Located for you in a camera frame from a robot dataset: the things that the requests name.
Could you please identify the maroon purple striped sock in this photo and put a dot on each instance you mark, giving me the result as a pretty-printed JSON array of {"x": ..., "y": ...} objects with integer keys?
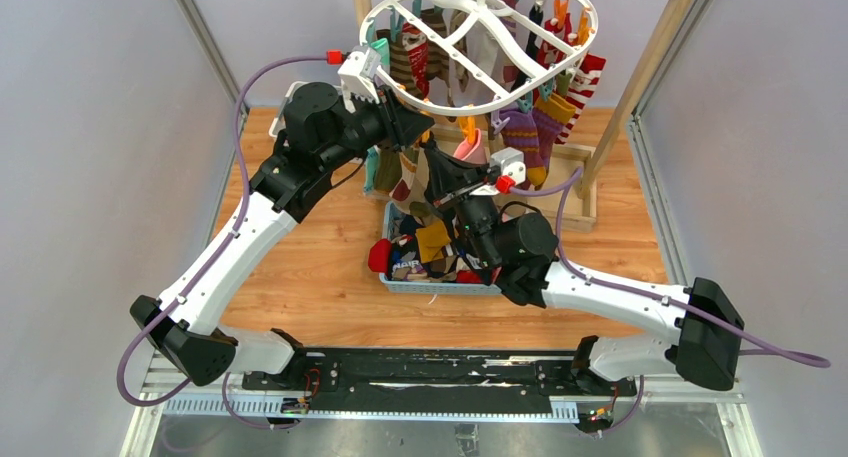
[{"x": 535, "y": 133}]

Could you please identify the pink sock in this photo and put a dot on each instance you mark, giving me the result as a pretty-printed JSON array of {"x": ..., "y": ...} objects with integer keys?
[{"x": 472, "y": 152}]

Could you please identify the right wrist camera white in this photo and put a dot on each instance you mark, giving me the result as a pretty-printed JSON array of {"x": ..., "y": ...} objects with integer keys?
[{"x": 511, "y": 169}]

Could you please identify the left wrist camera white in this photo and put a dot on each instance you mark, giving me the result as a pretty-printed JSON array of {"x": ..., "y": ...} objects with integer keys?
[{"x": 357, "y": 73}]

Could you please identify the olive green sock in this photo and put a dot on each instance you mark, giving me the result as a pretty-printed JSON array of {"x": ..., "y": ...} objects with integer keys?
[{"x": 389, "y": 171}]

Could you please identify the red patterned sock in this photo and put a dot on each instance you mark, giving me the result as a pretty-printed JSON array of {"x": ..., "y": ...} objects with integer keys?
[{"x": 577, "y": 84}]

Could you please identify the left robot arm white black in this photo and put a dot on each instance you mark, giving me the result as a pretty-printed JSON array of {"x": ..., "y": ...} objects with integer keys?
[{"x": 183, "y": 322}]

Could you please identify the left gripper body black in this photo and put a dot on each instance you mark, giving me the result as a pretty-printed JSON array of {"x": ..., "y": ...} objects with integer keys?
[{"x": 374, "y": 123}]

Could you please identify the black mounting base plate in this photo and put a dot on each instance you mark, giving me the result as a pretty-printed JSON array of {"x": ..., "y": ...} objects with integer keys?
[{"x": 466, "y": 384}]

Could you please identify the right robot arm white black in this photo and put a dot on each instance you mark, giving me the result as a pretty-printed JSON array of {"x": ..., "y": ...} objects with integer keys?
[{"x": 693, "y": 331}]

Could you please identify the white laundry basket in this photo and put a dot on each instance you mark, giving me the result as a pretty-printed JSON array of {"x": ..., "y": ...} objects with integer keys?
[{"x": 281, "y": 119}]

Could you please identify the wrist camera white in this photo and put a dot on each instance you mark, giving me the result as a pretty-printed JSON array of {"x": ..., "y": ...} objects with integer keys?
[
  {"x": 511, "y": 169},
  {"x": 357, "y": 73}
]

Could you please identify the white oval sock hanger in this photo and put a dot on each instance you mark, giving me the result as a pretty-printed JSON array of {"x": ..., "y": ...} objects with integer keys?
[{"x": 428, "y": 73}]

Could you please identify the red sock in basket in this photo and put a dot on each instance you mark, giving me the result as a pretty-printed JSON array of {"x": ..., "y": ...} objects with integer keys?
[{"x": 379, "y": 256}]

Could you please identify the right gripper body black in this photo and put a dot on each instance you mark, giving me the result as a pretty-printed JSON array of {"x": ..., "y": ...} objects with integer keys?
[{"x": 477, "y": 218}]

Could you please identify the wooden rack frame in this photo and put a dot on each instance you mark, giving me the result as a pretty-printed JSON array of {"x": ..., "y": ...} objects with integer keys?
[{"x": 490, "y": 14}]

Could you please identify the blue sock basket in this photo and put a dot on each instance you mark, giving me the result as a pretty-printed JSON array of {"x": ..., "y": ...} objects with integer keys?
[{"x": 424, "y": 287}]

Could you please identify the mustard yellow sock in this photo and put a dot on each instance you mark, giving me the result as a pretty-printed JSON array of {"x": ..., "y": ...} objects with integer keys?
[{"x": 432, "y": 240}]

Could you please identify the mint green sock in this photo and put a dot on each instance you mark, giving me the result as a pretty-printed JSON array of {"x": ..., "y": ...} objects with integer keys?
[{"x": 381, "y": 45}]

